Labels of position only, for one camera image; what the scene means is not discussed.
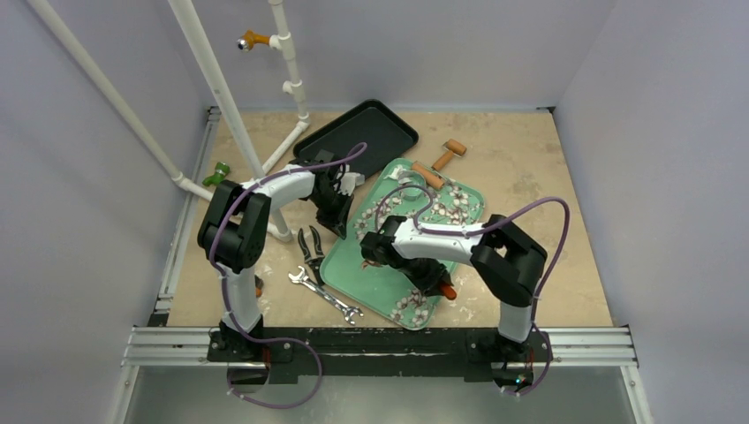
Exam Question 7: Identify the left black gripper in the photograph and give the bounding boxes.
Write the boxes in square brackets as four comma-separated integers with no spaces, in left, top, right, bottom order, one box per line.
[309,188,353,239]

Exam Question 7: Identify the green floral tray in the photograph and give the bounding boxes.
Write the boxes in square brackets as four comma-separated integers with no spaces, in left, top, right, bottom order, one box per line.
[321,158,485,330]

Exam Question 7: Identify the black plastic tray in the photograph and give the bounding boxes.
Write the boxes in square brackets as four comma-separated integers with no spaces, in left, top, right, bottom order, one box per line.
[292,99,420,178]

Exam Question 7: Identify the wooden dough roller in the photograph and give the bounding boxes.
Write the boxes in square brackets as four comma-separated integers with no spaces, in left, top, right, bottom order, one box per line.
[411,139,467,190]

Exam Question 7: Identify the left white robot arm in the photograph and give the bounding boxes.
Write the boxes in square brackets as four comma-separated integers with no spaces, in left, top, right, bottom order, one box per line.
[197,143,367,361]

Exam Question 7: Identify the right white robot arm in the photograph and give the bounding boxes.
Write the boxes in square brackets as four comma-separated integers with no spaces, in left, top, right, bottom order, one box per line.
[359,215,548,360]

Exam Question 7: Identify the silver open-end wrench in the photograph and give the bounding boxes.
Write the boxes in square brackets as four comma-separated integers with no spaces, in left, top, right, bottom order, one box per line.
[288,266,364,326]

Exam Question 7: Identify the orange black small tool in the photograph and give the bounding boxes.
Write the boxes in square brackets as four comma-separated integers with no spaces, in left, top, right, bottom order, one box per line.
[254,276,264,298]

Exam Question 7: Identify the green plastic faucet tap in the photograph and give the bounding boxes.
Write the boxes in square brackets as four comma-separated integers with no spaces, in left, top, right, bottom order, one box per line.
[201,162,231,187]

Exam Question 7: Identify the orange faucet tap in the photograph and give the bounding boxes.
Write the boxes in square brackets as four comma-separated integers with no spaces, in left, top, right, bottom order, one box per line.
[237,30,271,51]

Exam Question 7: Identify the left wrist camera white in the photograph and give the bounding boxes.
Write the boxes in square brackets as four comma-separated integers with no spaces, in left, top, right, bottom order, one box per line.
[337,171,365,195]

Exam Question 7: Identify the black handled pliers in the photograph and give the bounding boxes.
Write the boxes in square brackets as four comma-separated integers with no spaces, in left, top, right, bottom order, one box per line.
[297,225,326,286]

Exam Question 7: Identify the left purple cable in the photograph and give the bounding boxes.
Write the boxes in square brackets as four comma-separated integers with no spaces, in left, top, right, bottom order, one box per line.
[208,141,370,411]

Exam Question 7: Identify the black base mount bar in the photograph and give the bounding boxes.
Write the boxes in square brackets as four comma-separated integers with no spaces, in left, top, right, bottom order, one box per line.
[206,324,551,390]

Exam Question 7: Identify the white PVC pipe frame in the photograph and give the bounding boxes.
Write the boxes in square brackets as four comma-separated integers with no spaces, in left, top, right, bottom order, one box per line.
[23,0,311,244]

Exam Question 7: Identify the aluminium rail frame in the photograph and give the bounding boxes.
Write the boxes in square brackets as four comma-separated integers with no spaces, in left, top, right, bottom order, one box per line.
[122,110,654,423]

